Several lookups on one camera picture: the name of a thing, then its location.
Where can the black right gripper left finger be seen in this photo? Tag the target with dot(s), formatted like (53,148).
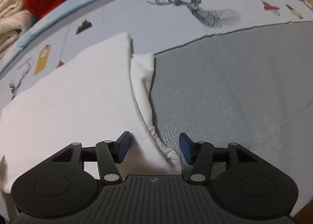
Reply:
(70,180)

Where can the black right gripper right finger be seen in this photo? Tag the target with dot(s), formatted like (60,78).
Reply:
(238,180)

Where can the white long-sleeve shirt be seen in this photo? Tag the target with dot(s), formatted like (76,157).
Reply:
(97,96)

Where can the grey patterned bed sheet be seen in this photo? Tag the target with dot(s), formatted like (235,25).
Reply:
(224,71)

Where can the cream folded quilt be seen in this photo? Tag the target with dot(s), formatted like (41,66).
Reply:
(15,21)

